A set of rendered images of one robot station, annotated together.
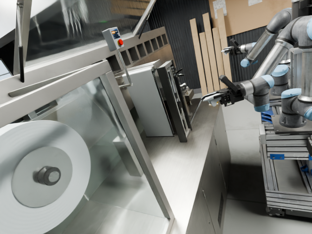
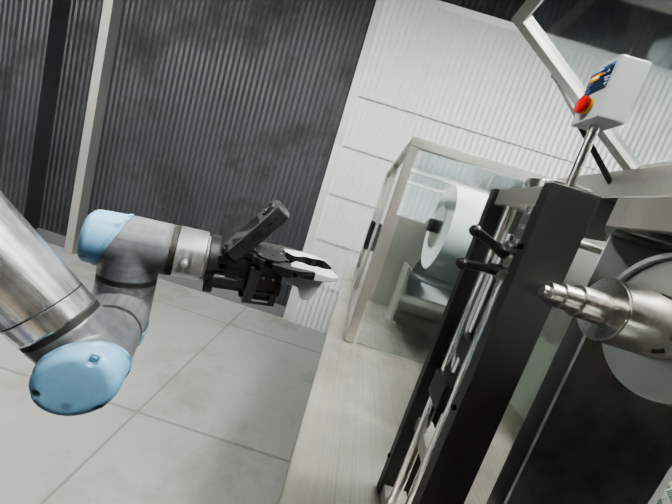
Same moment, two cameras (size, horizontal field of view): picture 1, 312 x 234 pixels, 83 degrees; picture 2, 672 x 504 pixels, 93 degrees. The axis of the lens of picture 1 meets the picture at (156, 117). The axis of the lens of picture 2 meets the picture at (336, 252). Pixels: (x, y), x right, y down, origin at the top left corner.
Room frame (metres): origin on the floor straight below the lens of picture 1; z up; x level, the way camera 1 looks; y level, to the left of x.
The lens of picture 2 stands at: (1.35, -0.56, 1.36)
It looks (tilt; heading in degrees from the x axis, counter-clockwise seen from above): 10 degrees down; 149
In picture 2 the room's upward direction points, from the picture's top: 17 degrees clockwise
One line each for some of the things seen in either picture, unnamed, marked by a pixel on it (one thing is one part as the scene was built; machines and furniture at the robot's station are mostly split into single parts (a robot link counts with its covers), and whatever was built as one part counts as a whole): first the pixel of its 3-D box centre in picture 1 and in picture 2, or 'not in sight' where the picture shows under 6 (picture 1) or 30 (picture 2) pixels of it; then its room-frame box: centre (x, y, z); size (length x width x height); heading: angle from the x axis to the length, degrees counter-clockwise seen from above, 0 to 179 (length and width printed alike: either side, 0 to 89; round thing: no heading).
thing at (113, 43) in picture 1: (114, 38); (603, 95); (1.01, 0.06, 1.66); 0.07 x 0.07 x 0.10; 57
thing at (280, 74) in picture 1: (280, 74); not in sight; (1.37, -1.12, 0.98); 0.13 x 0.12 x 0.14; 122
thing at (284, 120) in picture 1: (292, 115); not in sight; (0.95, -0.85, 0.87); 0.15 x 0.15 x 0.10
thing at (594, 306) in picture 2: not in sight; (571, 299); (1.20, -0.20, 1.33); 0.06 x 0.03 x 0.03; 57
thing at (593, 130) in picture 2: (124, 67); (571, 181); (1.02, 0.07, 1.51); 0.02 x 0.02 x 0.20
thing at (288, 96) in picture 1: (293, 100); not in sight; (0.94, -0.85, 0.98); 0.13 x 0.12 x 0.14; 174
